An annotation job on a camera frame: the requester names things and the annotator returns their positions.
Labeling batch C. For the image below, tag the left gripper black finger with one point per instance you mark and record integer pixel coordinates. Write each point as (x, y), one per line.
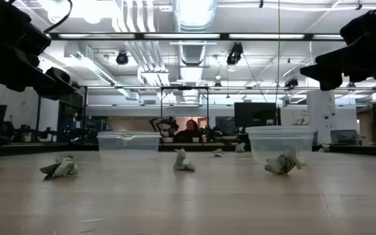
(11, 70)
(57, 88)

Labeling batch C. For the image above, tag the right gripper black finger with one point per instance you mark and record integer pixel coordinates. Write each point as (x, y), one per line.
(370, 62)
(328, 76)

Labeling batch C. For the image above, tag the green white sweetener packet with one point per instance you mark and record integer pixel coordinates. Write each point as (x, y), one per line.
(218, 152)
(240, 147)
(324, 149)
(282, 164)
(181, 162)

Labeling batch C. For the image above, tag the small metal nut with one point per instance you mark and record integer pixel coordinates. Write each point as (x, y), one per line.
(62, 168)

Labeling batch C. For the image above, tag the black background robot arm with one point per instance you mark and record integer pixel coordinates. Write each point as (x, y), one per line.
(165, 125)

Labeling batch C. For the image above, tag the white pillar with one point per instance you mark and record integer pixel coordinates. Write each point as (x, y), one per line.
(322, 111)

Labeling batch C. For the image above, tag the round clear plastic bin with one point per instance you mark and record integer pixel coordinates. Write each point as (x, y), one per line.
(273, 138)

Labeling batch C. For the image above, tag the rectangular clear plastic bin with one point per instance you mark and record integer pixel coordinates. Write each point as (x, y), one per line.
(129, 145)

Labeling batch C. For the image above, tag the person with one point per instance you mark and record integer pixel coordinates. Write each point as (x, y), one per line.
(191, 132)

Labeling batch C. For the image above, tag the black hanging camera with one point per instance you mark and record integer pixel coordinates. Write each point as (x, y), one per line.
(290, 83)
(122, 58)
(234, 53)

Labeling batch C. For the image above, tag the black metal table frame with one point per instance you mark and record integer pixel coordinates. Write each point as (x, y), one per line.
(28, 149)

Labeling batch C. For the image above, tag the black background rig frame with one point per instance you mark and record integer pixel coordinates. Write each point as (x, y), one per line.
(184, 88)

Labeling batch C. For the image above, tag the silver ceiling duct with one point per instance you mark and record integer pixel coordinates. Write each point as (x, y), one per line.
(194, 16)

